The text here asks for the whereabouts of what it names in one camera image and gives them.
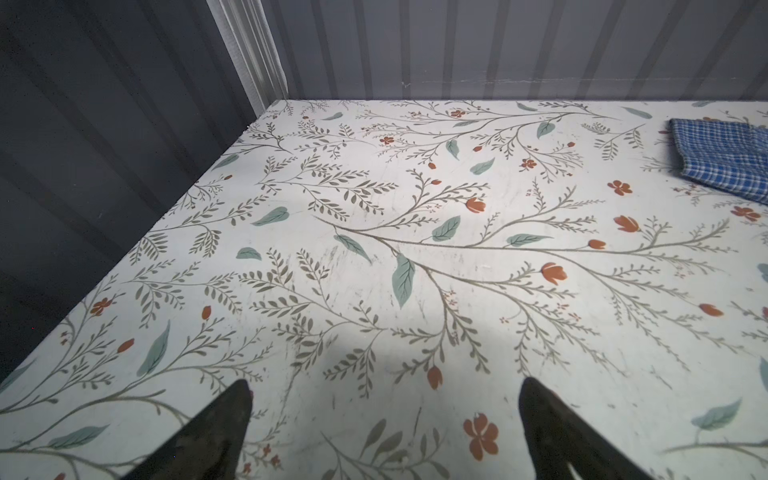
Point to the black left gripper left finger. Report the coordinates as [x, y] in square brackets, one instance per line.
[208, 446]

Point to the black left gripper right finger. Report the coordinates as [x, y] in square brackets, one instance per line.
[562, 445]

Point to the blue plaid shirt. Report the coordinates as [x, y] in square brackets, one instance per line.
[727, 156]

